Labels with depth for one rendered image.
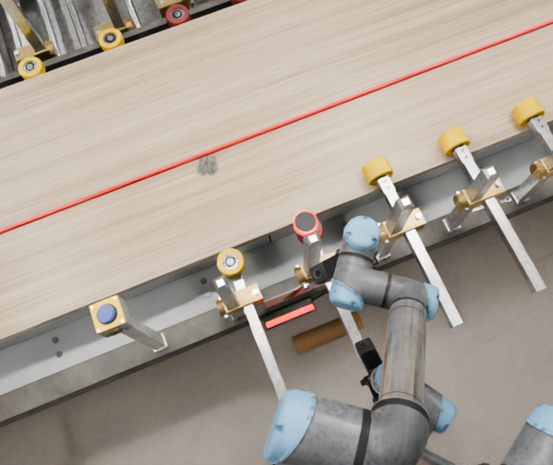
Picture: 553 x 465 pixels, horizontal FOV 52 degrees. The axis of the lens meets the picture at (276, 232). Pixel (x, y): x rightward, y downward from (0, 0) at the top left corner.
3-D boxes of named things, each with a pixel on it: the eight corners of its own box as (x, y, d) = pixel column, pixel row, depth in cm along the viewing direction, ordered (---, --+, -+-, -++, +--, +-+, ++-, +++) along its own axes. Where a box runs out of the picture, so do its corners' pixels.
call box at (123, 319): (135, 327, 136) (126, 322, 129) (107, 339, 136) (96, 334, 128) (126, 301, 138) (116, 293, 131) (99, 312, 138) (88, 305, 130)
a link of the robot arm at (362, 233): (339, 245, 118) (349, 208, 121) (336, 259, 128) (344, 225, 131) (377, 255, 117) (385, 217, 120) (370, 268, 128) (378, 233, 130)
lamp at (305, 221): (318, 252, 160) (320, 228, 140) (299, 259, 160) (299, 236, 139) (309, 234, 162) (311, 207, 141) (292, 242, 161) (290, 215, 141)
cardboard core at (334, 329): (364, 326, 240) (298, 353, 237) (362, 329, 247) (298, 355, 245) (356, 308, 242) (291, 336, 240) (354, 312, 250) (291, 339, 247)
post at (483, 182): (453, 232, 192) (500, 174, 146) (444, 236, 192) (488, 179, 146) (448, 223, 193) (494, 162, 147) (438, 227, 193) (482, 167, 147)
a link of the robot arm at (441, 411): (427, 447, 131) (388, 417, 133) (454, 406, 133) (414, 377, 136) (436, 448, 123) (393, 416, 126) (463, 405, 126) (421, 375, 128)
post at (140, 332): (169, 347, 179) (127, 324, 136) (154, 353, 178) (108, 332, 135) (164, 334, 180) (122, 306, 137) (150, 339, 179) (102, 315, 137)
